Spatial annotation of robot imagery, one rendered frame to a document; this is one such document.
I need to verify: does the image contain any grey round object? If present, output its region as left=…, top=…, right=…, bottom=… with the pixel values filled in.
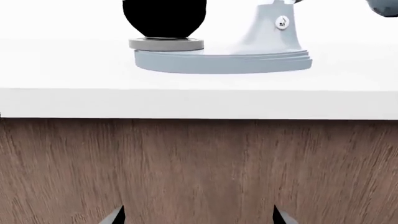
left=366, top=0, right=398, bottom=18

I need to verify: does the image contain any pale blue stand mixer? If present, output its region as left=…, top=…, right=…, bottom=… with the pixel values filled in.
left=128, top=0, right=313, bottom=75

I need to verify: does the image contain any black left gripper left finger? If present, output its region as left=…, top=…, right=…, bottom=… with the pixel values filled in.
left=98, top=205, right=126, bottom=224

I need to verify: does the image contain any black mixer bowl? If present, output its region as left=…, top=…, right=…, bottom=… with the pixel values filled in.
left=122, top=0, right=207, bottom=39

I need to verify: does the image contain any wooden cabinet front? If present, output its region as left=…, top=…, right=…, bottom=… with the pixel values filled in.
left=0, top=118, right=398, bottom=224

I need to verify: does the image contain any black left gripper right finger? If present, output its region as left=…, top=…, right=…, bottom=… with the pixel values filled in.
left=272, top=204, right=300, bottom=224

